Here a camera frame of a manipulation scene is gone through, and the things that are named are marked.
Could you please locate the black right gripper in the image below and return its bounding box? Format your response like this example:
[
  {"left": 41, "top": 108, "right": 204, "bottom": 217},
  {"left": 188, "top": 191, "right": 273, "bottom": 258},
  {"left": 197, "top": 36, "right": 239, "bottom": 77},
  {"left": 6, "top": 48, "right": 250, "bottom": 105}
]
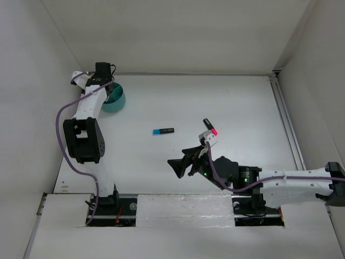
[{"left": 167, "top": 145, "right": 226, "bottom": 190}]

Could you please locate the aluminium rail right side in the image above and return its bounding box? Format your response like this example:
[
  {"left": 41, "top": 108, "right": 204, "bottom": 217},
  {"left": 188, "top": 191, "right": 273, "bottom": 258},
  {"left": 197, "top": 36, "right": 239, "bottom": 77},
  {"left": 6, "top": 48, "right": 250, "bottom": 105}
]
[{"left": 270, "top": 70, "right": 331, "bottom": 216}]

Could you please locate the blue cap black highlighter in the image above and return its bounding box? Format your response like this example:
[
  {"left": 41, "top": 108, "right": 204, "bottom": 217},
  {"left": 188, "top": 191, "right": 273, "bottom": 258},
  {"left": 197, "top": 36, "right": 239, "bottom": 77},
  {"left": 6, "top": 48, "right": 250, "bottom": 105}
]
[{"left": 153, "top": 128, "right": 175, "bottom": 135}]

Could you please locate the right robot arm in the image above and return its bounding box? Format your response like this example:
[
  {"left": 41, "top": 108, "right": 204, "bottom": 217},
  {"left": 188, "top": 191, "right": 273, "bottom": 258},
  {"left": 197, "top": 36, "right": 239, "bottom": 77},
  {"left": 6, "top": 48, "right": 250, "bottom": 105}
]
[{"left": 167, "top": 145, "right": 344, "bottom": 213}]

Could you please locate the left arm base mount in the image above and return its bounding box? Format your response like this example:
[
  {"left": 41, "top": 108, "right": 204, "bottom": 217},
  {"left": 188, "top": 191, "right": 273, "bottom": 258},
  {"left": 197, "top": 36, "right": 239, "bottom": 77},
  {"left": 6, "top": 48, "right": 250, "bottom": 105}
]
[{"left": 88, "top": 196, "right": 137, "bottom": 227}]

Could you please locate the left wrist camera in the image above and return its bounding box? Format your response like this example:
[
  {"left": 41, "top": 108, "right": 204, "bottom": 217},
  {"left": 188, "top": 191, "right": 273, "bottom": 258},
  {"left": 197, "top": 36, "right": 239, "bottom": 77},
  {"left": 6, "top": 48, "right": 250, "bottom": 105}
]
[{"left": 70, "top": 71, "right": 90, "bottom": 88}]

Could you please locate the teal round desk organizer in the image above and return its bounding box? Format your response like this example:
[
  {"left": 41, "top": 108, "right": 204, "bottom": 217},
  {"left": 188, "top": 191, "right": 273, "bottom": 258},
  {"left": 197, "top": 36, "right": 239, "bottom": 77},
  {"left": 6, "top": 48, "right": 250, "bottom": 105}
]
[{"left": 102, "top": 83, "right": 126, "bottom": 113}]

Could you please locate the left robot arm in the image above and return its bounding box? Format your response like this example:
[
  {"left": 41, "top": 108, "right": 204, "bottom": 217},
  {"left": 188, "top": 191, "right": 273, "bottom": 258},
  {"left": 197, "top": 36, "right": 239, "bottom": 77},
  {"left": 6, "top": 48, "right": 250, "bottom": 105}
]
[{"left": 56, "top": 62, "right": 120, "bottom": 214}]

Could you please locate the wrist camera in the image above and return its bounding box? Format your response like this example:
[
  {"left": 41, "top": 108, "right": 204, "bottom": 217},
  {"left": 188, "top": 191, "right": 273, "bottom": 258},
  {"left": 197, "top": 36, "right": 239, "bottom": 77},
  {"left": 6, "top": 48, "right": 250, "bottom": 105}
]
[
  {"left": 199, "top": 130, "right": 218, "bottom": 147},
  {"left": 70, "top": 71, "right": 90, "bottom": 88}
]

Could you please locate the pink cap black highlighter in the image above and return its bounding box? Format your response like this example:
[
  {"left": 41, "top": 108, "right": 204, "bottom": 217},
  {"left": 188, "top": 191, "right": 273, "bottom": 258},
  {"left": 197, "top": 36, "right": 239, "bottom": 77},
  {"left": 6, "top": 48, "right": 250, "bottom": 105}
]
[{"left": 203, "top": 118, "right": 218, "bottom": 136}]

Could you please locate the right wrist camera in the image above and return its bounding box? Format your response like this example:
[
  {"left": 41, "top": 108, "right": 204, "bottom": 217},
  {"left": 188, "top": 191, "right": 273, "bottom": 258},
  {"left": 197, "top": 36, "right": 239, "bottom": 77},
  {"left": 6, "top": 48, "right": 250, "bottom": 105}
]
[{"left": 199, "top": 130, "right": 218, "bottom": 147}]

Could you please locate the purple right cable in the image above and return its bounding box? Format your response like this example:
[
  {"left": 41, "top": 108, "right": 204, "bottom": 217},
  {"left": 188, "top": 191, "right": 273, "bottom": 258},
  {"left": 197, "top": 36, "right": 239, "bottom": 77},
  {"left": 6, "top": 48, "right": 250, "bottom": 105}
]
[{"left": 204, "top": 140, "right": 345, "bottom": 193}]

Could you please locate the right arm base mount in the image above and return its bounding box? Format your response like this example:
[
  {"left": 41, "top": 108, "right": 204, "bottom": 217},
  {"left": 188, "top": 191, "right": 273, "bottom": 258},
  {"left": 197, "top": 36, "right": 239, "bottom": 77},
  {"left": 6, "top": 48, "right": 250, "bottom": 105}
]
[{"left": 231, "top": 195, "right": 285, "bottom": 227}]

